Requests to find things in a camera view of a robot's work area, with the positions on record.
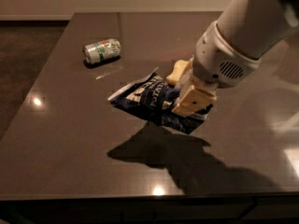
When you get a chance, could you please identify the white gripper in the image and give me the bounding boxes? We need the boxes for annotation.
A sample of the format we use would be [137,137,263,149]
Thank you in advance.
[172,21,261,118]

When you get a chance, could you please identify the blue chip bag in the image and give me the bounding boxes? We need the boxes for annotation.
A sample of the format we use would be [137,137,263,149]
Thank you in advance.
[107,70,213,134]

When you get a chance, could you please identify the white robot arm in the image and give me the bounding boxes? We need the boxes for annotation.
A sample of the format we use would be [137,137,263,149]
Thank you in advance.
[172,0,299,117]

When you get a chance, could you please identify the yellow sponge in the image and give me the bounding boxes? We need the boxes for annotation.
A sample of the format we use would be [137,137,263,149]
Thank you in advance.
[165,60,190,86]

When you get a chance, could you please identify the silver green soda can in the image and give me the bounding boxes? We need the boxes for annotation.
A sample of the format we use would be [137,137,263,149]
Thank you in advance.
[83,38,121,64]

